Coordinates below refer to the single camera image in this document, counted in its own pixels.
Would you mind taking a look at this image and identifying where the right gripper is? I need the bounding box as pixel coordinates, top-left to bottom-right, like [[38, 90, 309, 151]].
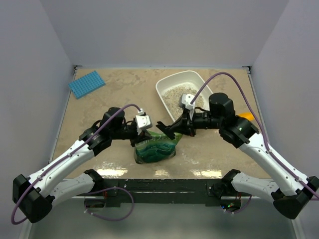
[[170, 107, 223, 136]]

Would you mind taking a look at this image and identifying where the black bag clip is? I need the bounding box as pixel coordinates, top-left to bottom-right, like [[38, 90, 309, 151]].
[[156, 121, 175, 140]]

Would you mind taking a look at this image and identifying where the green litter bag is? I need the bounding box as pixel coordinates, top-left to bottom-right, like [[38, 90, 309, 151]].
[[134, 131, 183, 164]]

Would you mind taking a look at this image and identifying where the yellow plastic scoop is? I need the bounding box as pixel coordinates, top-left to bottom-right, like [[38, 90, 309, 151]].
[[238, 112, 255, 121]]

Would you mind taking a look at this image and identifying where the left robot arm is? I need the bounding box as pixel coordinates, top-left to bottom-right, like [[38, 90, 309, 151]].
[[11, 105, 152, 225]]

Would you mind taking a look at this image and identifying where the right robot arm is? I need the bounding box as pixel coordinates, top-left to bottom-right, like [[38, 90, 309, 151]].
[[167, 93, 319, 219]]

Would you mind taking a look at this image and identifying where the grey cat litter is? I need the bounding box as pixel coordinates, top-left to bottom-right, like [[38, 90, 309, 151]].
[[162, 85, 197, 120]]

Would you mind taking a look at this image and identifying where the white litter box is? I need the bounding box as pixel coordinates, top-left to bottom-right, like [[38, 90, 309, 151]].
[[156, 70, 205, 121]]

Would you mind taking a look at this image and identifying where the blue studded plate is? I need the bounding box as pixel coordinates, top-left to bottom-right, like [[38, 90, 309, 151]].
[[68, 71, 106, 99]]

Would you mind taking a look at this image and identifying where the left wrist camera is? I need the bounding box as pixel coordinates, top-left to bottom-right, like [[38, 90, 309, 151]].
[[135, 115, 153, 134]]

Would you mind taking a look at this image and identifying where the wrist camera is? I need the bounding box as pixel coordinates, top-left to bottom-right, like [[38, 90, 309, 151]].
[[178, 94, 195, 119], [135, 115, 153, 134]]

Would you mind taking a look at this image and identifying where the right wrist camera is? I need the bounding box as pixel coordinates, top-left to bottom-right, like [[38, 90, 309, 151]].
[[178, 94, 195, 119]]

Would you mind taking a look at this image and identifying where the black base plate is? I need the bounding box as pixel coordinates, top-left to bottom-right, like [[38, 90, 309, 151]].
[[81, 179, 248, 207]]

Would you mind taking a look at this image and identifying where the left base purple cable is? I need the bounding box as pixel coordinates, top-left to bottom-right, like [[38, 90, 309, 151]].
[[84, 187, 135, 221]]

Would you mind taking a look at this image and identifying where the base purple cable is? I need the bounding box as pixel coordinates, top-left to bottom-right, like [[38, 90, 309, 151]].
[[223, 194, 252, 215], [84, 187, 135, 221]]

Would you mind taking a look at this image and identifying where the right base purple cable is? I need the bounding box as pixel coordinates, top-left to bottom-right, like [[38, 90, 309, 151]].
[[223, 194, 252, 215]]

